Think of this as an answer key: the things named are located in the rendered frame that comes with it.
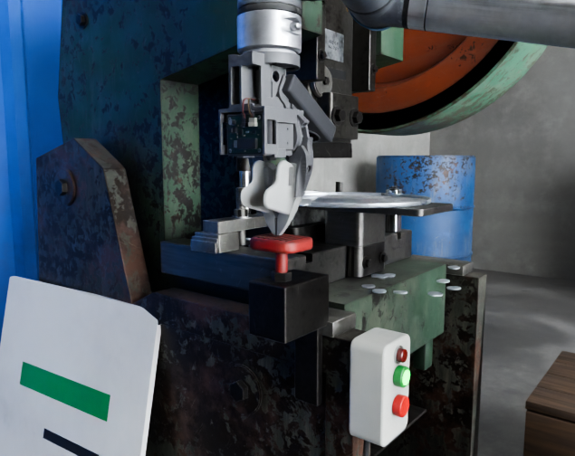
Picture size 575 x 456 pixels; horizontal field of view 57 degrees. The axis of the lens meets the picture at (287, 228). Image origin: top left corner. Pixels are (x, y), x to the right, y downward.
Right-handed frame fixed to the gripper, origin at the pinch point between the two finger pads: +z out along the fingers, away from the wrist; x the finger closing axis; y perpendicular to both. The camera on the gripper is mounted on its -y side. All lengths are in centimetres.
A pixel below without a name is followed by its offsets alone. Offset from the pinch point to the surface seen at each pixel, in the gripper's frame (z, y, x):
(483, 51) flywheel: -31, -66, 2
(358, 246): 7.1, -28.3, -5.6
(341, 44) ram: -29.4, -36.0, -14.4
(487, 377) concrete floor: 78, -154, -20
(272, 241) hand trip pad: 1.7, 2.7, 0.8
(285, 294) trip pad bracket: 8.0, 2.8, 2.9
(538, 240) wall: 51, -363, -51
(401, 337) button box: 15.0, -10.2, 11.9
